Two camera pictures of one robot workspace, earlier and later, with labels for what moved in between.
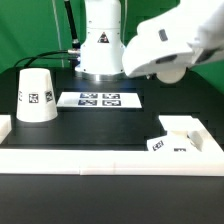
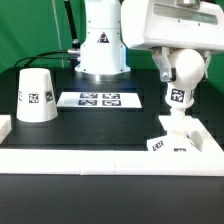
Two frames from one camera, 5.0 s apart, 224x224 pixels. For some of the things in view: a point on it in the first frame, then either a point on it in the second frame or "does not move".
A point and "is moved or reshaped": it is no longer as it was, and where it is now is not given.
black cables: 42,56 does not move
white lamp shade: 36,97 does not move
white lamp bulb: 171,76 is moved or reshaped
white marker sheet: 99,100 does not move
